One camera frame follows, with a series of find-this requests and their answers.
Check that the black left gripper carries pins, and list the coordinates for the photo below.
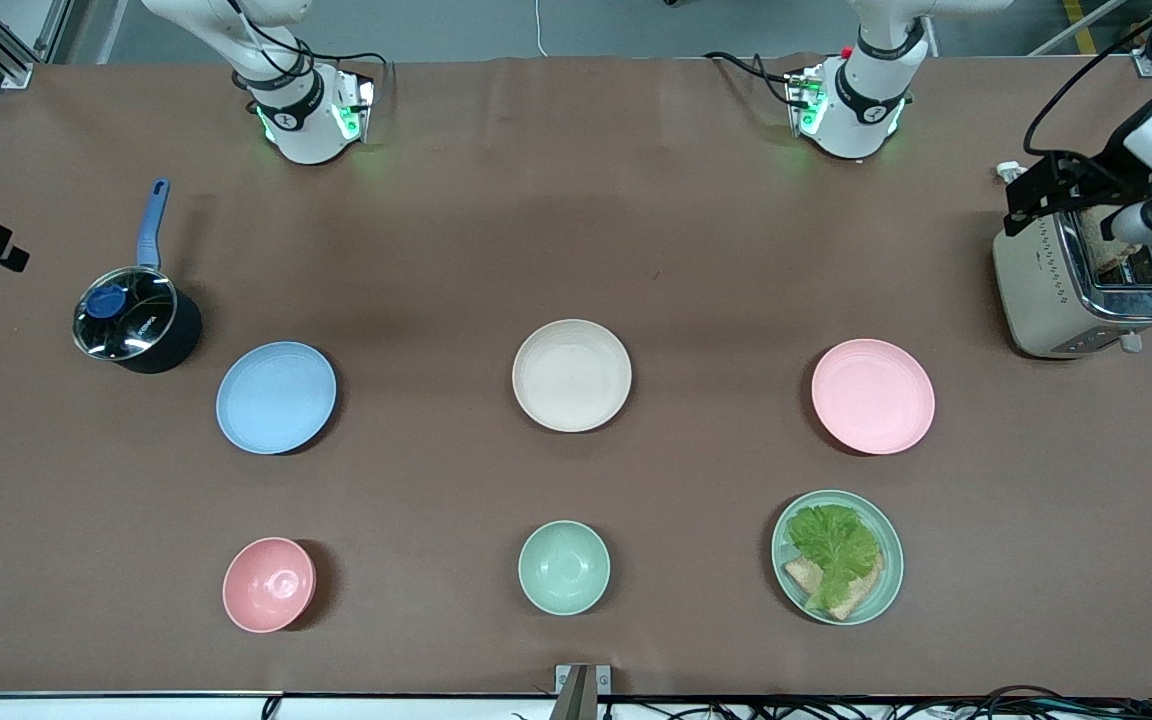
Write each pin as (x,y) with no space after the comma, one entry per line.
(1099,181)

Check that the pink plate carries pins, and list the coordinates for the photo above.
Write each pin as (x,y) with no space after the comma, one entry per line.
(873,396)

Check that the light blue plate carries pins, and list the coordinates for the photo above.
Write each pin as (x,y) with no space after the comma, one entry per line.
(276,397)

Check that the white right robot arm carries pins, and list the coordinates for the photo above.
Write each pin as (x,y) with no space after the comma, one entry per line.
(301,130)

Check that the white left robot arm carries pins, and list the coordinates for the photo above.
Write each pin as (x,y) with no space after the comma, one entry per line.
(861,115)

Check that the white toaster power plug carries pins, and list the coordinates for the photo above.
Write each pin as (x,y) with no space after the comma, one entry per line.
(1011,172)

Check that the brown toast in toaster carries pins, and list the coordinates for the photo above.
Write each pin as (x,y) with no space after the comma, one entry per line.
(1101,250)

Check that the beige and chrome toaster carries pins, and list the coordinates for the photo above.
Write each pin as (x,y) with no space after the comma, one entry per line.
(1046,290)

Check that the glass lid with blue knob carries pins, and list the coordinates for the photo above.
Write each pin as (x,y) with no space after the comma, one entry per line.
(124,312)

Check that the green lettuce leaf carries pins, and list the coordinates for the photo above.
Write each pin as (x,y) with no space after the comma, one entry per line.
(841,550)

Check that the green plate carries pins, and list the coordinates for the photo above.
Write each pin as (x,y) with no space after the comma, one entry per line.
(891,590)

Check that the toasted bread slice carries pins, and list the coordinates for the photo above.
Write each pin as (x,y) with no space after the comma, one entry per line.
(854,598)

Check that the small pink bowl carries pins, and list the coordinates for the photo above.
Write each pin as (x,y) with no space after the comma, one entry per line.
(268,585)

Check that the beige plate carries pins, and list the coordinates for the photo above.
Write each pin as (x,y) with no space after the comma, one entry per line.
(572,375)

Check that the small green bowl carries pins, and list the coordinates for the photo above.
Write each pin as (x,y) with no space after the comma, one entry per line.
(564,567)

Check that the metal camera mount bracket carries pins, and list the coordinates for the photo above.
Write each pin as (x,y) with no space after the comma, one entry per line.
(582,688)

